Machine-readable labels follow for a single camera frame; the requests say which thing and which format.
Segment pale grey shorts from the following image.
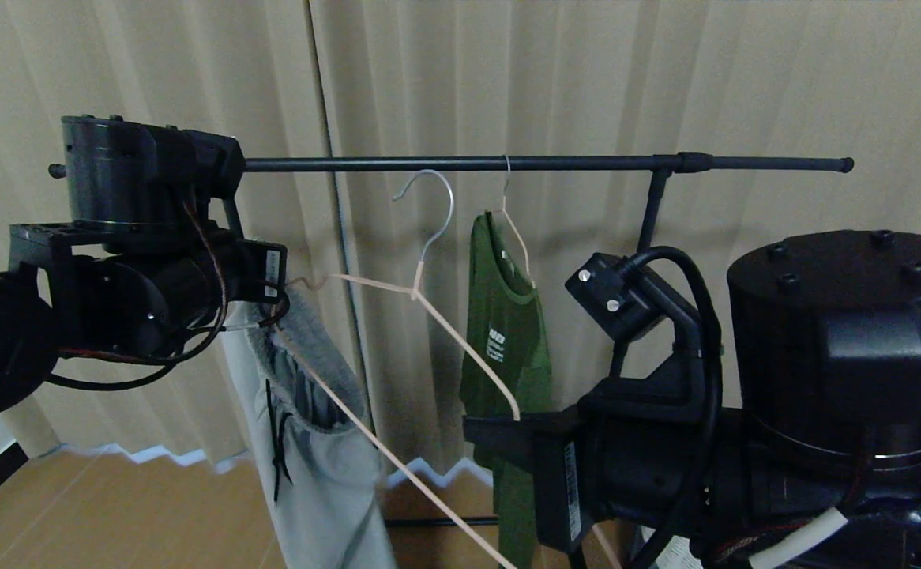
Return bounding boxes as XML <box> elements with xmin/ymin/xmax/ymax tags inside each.
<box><xmin>220</xmin><ymin>288</ymin><xmax>398</xmax><ymax>569</ymax></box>

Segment green long-sleeved shirt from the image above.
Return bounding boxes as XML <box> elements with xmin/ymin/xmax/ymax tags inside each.
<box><xmin>459</xmin><ymin>212</ymin><xmax>556</xmax><ymax>569</ymax></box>

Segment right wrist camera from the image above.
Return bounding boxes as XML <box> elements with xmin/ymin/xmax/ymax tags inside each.
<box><xmin>565</xmin><ymin>251</ymin><xmax>706</xmax><ymax>424</ymax></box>

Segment black cable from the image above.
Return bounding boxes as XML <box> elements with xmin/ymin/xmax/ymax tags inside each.
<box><xmin>43</xmin><ymin>328</ymin><xmax>220</xmax><ymax>394</ymax></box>
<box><xmin>618</xmin><ymin>245</ymin><xmax>724</xmax><ymax>569</ymax></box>

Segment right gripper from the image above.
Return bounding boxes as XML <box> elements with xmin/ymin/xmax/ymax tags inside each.
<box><xmin>536</xmin><ymin>409</ymin><xmax>755</xmax><ymax>556</ymax></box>

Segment black clothes rack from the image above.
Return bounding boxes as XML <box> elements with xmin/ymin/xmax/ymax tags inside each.
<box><xmin>48</xmin><ymin>152</ymin><xmax>855</xmax><ymax>569</ymax></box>

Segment pink clothes hanger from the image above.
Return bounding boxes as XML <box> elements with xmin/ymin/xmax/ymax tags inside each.
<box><xmin>271</xmin><ymin>168</ymin><xmax>626</xmax><ymax>569</ymax></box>
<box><xmin>486</xmin><ymin>156</ymin><xmax>538</xmax><ymax>289</ymax></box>

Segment beige curtain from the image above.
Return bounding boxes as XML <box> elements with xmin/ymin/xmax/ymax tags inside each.
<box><xmin>0</xmin><ymin>0</ymin><xmax>921</xmax><ymax>491</ymax></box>

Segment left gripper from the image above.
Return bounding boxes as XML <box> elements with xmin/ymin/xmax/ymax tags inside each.
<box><xmin>73</xmin><ymin>236</ymin><xmax>289</xmax><ymax>358</ymax></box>

